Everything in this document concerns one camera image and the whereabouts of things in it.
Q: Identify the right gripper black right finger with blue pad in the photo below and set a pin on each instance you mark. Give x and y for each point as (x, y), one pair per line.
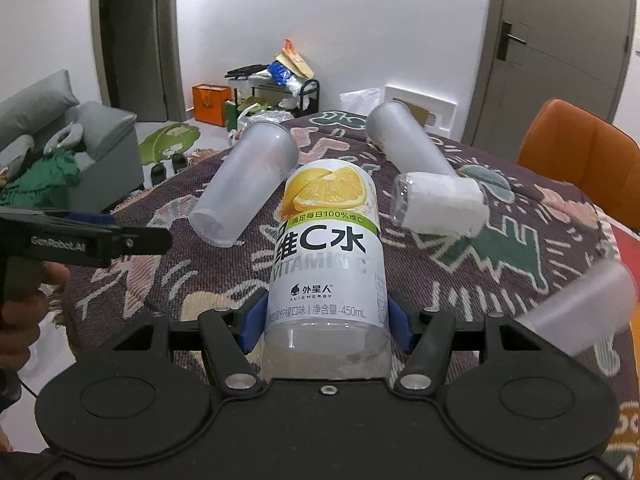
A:
(425, 339)

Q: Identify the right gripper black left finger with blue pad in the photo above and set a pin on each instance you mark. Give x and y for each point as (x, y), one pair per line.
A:
(228, 337)

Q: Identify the lemon vitamin C bottle cup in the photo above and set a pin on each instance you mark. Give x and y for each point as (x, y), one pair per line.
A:
(327, 311)

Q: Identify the clear cup with white sleeve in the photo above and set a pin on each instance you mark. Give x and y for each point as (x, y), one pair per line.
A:
(435, 204)

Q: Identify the translucent plastic cup right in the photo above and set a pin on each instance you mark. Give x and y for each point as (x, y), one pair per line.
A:
(598, 304)

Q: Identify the translucent plastic cup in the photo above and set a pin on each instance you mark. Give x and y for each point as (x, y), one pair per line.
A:
(405, 143)
(264, 157)
(598, 304)

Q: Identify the translucent plastic cup left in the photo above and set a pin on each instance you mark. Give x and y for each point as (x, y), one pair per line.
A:
(264, 157)

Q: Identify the translucent plastic cup back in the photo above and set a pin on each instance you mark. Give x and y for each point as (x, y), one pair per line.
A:
(405, 143)

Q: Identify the person's left hand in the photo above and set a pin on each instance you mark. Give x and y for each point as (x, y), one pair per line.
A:
(24, 306)

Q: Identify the grey sofa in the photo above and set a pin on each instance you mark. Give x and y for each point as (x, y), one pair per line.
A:
(57, 152)

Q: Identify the green leaf floor mat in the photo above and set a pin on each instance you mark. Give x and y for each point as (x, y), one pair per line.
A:
(167, 141)

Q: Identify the purple patterned woven blanket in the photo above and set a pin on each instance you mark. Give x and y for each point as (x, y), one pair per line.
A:
(540, 236)

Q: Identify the orange shopping bag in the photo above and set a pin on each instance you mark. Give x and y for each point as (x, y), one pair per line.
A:
(209, 103)

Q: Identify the orange cartoon table mat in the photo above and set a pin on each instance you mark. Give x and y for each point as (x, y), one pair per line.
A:
(628, 245)

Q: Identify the dark open doorway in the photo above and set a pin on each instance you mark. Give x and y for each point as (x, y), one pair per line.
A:
(135, 45)

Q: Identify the orange chair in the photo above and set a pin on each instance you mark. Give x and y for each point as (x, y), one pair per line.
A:
(566, 143)

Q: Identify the black rack with clutter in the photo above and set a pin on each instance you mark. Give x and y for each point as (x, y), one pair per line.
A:
(280, 90)

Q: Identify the grey door with handle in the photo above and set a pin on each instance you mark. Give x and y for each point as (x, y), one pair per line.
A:
(536, 50)

